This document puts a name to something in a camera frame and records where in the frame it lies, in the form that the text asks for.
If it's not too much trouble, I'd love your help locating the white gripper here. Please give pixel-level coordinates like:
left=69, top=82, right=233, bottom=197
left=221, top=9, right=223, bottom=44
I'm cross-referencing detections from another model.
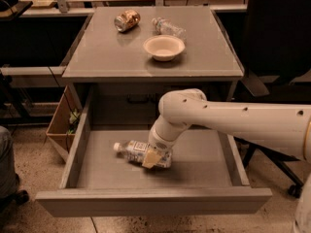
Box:
left=142, top=137, right=174, bottom=169

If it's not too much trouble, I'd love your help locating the white plastic bottle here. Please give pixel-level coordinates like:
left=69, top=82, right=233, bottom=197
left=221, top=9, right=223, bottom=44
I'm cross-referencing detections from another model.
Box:
left=113, top=140, right=172, bottom=168

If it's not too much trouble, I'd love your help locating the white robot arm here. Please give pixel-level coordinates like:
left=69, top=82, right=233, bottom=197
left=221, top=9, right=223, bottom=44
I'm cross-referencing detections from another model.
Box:
left=148, top=88, right=311, bottom=163

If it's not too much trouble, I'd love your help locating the open grey top drawer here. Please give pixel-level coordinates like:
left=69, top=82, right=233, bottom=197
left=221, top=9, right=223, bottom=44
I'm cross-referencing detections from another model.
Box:
left=36, top=85, right=272, bottom=217

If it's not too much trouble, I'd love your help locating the grey drawer cabinet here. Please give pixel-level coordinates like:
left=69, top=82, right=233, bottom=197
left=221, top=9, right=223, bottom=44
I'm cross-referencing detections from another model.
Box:
left=63, top=6, right=244, bottom=128

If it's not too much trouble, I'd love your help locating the clear crumpled plastic bottle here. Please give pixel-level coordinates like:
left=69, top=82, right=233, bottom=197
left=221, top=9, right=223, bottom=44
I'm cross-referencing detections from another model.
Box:
left=152, top=17, right=187, bottom=41

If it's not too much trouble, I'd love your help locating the green item in box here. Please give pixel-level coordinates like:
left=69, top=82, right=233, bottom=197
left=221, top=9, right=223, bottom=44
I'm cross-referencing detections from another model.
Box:
left=67, top=109, right=81, bottom=134

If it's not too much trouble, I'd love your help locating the cardboard box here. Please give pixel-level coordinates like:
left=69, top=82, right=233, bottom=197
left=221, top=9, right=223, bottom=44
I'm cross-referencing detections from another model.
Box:
left=46, top=86, right=78, bottom=155

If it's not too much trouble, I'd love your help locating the white paper bowl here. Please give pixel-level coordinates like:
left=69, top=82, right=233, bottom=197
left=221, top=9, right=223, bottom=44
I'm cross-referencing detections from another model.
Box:
left=143, top=35, right=186, bottom=62

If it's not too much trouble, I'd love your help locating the crushed metal can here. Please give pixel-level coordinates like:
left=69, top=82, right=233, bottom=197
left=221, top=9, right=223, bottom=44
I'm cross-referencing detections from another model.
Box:
left=114, top=9, right=141, bottom=33

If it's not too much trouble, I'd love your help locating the person's leg in jeans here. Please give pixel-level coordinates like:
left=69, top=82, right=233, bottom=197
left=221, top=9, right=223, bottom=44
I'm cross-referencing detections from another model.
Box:
left=0, top=126, right=17, bottom=199

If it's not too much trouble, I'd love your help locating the black shoe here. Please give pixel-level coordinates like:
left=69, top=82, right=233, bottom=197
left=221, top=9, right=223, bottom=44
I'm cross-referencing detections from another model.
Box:
left=0, top=190, right=29, bottom=212

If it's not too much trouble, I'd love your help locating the grey side table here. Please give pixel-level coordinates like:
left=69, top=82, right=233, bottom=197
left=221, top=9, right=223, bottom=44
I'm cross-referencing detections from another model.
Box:
left=0, top=66, right=66, bottom=88

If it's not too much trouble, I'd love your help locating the black office chair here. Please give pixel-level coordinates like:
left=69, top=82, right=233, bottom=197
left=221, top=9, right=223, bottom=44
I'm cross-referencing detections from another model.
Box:
left=231, top=0, right=311, bottom=200

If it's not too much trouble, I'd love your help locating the left black cabinet handle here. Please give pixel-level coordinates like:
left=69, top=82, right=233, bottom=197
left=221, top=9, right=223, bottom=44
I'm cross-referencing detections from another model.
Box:
left=126, top=94, right=149, bottom=104

